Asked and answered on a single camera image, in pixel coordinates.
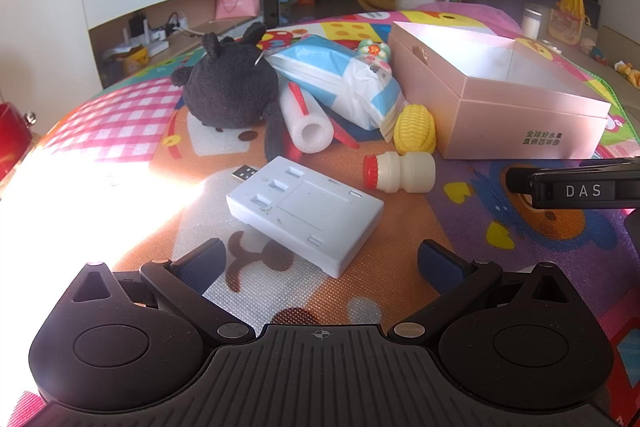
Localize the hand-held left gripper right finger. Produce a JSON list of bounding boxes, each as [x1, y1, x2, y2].
[[387, 238, 576, 344]]

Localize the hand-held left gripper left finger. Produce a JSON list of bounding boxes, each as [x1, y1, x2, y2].
[[65, 238, 257, 344]]

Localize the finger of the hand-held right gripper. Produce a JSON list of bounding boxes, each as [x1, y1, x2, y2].
[[505, 158, 640, 196]]

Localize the pink cardboard box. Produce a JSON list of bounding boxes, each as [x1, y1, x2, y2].
[[389, 21, 612, 160]]

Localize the small white bottle red cap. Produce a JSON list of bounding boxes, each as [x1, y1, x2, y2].
[[363, 152, 437, 194]]

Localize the yellow corn toy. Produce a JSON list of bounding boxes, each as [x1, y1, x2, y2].
[[393, 104, 437, 155]]

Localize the white plastic adapter box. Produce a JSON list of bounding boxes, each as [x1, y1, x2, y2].
[[226, 155, 385, 279]]

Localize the white foam tube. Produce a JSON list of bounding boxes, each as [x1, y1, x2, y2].
[[279, 82, 335, 155]]

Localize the black plush toy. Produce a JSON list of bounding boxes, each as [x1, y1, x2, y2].
[[171, 23, 301, 162]]

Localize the pink squishy toy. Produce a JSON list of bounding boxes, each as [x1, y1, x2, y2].
[[356, 39, 393, 72]]

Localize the blue white cotton pad pack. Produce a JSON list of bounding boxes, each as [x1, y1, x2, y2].
[[267, 34, 406, 142]]

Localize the yellow plush toys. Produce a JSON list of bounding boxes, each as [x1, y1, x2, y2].
[[612, 59, 640, 88]]

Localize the white jar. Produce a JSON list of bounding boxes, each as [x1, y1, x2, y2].
[[521, 6, 551, 40]]

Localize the colourful cartoon play mat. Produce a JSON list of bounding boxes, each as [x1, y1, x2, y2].
[[0, 3, 640, 427]]

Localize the yellow toy package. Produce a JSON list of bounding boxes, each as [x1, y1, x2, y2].
[[548, 0, 591, 45]]

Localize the pink blanket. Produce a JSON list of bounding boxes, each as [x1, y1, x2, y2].
[[415, 2, 521, 32]]

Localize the yellow box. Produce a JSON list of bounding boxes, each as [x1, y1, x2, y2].
[[102, 46, 150, 78]]

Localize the red object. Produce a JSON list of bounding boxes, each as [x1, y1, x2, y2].
[[0, 103, 33, 182]]

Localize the white power strip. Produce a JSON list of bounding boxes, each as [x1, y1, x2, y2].
[[150, 24, 188, 40]]

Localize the black router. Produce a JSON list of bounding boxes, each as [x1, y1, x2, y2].
[[129, 14, 151, 42]]

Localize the pink gift bag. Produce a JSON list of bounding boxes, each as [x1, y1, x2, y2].
[[215, 0, 262, 20]]

